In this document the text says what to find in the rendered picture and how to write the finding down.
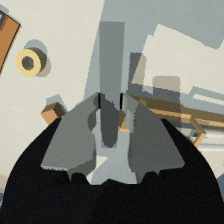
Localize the small tan wooden block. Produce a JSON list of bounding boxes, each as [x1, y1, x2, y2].
[[40, 102, 65, 126]]

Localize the cream ring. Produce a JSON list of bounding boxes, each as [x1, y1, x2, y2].
[[16, 47, 46, 77]]

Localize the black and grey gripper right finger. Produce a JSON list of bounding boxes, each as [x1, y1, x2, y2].
[[120, 93, 224, 223]]

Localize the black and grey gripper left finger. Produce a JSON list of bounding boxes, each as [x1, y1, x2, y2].
[[0, 92, 100, 224]]

